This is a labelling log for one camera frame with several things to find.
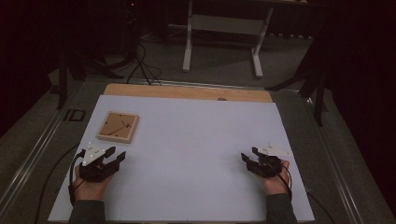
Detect white metal table frame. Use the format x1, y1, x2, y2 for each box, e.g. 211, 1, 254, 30
181, 0, 312, 78

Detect wooden picture frame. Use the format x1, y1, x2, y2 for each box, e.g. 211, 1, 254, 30
96, 110, 140, 145

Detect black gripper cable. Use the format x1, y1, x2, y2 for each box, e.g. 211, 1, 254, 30
68, 148, 87, 206
265, 160, 294, 202

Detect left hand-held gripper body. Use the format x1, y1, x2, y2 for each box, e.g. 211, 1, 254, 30
78, 142, 122, 184

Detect black stand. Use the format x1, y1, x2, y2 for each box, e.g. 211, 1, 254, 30
265, 43, 332, 127

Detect black floor cable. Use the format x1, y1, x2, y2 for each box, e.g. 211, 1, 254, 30
305, 189, 336, 224
33, 143, 80, 224

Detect aluminium floor rail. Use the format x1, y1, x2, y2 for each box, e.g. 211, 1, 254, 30
83, 77, 301, 93
302, 96, 364, 224
0, 81, 82, 214

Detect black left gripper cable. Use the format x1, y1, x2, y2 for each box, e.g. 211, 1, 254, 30
68, 148, 87, 206

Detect person's right hand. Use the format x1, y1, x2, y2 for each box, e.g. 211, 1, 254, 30
260, 159, 292, 196

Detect black equipment rack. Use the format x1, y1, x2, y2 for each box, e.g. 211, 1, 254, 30
120, 0, 142, 64

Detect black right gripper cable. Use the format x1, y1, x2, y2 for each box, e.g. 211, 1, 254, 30
265, 160, 294, 202

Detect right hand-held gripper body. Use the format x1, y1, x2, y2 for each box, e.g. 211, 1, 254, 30
247, 142, 293, 179

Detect black floor socket plate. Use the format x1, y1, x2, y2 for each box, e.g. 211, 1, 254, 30
64, 108, 87, 122

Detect black floor cables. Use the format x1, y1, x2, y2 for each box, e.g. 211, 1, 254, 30
125, 43, 163, 87

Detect person's left hand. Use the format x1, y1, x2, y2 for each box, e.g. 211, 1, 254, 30
73, 166, 115, 202

